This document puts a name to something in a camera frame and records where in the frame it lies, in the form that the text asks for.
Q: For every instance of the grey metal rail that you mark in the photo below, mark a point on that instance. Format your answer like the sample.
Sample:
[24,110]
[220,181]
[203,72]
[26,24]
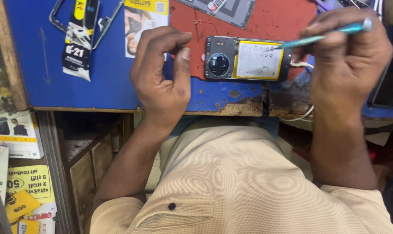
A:
[55,169]

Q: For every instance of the white box with yellow stripe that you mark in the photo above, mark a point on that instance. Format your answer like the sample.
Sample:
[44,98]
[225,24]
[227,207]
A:
[19,136]

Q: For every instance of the white packet with red print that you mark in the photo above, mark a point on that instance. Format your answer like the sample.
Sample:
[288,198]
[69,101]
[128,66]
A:
[43,217]

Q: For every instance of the clear phone frame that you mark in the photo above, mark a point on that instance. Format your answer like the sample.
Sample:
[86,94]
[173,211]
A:
[108,22]

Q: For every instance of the blue work mat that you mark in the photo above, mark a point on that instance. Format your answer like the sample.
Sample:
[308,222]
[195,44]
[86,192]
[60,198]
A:
[102,81]

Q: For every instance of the person's right hand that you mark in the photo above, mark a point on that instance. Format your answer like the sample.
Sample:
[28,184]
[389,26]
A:
[349,68]

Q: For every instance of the person's right fingers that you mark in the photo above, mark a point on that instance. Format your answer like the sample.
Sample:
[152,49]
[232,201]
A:
[329,21]

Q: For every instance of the purple plastic tool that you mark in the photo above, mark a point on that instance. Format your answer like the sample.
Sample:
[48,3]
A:
[324,4]

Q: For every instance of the black shirt button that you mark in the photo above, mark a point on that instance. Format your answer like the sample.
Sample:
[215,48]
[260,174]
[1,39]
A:
[172,206]

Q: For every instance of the black phone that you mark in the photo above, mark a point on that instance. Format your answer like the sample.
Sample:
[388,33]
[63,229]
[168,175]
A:
[390,84]

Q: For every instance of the person's beige shirt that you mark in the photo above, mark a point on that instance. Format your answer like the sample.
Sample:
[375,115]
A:
[242,188]

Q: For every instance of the yellow printed leaflet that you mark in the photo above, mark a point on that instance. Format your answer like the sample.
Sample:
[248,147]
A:
[30,178]

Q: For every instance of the black white glue tube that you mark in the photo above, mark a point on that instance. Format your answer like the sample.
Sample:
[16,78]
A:
[77,48]

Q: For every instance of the person's left hand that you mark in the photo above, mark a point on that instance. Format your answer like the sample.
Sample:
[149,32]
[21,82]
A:
[160,81]

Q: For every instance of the red work mat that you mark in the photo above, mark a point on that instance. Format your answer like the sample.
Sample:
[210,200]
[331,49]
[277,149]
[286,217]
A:
[255,22]

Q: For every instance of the grey phone back cover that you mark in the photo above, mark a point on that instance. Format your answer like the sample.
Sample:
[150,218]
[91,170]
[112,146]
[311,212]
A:
[229,13]

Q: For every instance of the wooden drawer cabinet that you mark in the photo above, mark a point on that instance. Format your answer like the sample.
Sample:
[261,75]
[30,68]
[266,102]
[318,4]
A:
[92,156]

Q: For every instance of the small yellow blue packet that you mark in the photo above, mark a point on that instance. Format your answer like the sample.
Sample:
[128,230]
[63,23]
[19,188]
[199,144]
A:
[27,227]

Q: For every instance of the battery box with yellow top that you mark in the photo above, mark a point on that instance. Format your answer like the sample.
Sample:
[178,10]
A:
[141,19]

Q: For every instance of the yellow card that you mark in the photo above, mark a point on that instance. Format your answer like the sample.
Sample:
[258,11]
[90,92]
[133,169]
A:
[20,205]

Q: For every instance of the teal metal screwdriver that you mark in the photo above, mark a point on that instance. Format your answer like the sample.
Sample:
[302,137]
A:
[308,40]

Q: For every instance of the opened phone with yellow battery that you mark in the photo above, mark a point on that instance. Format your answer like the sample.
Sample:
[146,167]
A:
[248,58]

